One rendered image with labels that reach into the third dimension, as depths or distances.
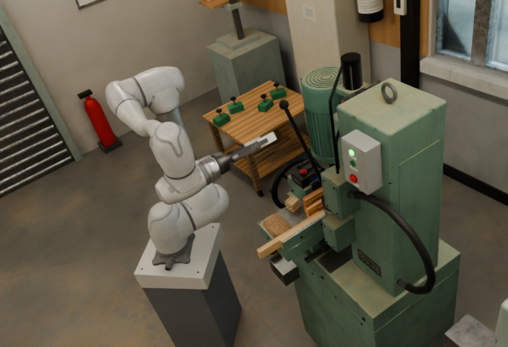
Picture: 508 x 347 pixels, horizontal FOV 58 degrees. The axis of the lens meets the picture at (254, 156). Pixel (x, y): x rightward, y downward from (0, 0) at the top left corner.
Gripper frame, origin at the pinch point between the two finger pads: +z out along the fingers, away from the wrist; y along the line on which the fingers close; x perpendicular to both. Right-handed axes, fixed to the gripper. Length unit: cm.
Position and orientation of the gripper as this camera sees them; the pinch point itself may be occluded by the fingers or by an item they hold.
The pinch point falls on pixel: (265, 138)
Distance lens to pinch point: 159.9
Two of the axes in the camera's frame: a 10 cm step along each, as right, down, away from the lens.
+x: -4.5, -8.9, -0.9
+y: 3.2, -0.7, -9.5
